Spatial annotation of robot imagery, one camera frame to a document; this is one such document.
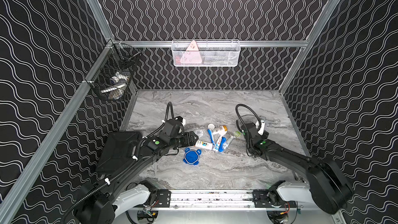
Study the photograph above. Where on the pink triangular item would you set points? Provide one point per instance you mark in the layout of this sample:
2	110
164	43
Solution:
191	56

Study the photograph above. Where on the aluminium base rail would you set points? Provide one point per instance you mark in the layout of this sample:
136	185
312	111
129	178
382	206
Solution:
237	200

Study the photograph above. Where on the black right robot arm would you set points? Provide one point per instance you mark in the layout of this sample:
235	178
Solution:
329	187

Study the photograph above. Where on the small clear bottle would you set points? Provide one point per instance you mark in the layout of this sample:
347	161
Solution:
228	142

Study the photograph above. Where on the small green capped jar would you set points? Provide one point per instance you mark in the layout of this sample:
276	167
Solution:
237	134

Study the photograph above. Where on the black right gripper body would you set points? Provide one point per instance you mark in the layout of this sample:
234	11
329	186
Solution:
263	137

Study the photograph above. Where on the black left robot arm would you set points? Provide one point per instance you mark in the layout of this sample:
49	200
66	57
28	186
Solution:
96	202

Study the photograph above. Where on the white tube with orange cap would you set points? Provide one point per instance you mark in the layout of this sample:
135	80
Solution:
221	130

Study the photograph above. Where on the blue container lid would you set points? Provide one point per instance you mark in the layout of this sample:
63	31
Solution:
191	156

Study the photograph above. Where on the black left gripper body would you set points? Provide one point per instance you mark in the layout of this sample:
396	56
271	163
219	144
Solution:
189	138

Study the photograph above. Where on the items in black basket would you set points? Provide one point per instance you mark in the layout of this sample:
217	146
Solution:
118	84

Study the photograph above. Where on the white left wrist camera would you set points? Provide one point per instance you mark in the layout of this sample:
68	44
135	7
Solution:
181	120

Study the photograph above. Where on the black case on table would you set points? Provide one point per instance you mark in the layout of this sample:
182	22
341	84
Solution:
118	151

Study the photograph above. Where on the white wire mesh basket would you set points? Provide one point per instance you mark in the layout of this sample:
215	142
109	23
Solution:
214	52

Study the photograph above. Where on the black wire mesh basket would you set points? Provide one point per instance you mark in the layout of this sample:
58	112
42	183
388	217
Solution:
122	58

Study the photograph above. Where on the clear plastic toiletry container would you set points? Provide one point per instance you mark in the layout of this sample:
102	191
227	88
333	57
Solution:
247	118

